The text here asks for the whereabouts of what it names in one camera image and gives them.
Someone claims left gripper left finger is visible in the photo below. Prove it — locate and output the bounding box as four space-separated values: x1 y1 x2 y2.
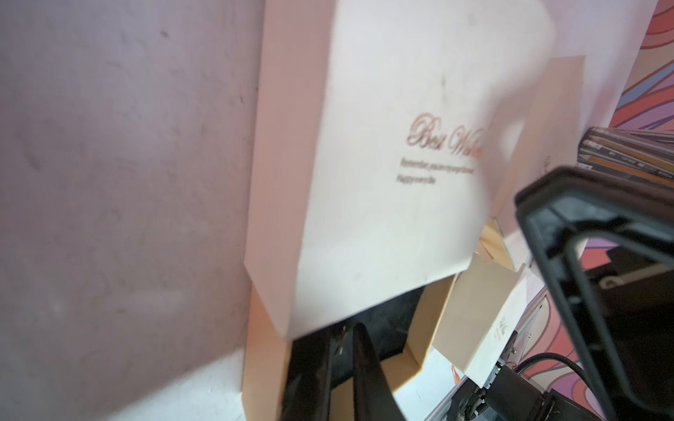
280 325 347 420

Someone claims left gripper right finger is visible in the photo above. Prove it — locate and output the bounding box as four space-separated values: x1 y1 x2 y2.
352 323 405 421

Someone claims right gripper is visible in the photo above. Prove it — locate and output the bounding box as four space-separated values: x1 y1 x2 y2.
514 167 673 420

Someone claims cream drawer jewelry box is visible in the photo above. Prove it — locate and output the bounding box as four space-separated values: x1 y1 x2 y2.
242 1 556 420

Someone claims cream jewelry box middle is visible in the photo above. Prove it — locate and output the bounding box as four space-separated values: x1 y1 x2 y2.
481 55 586 272

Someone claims cream jewelry box front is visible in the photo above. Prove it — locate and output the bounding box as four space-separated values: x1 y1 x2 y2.
433 255 528 386

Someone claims cup of pencils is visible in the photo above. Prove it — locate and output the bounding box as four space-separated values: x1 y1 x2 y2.
577 127 673 189

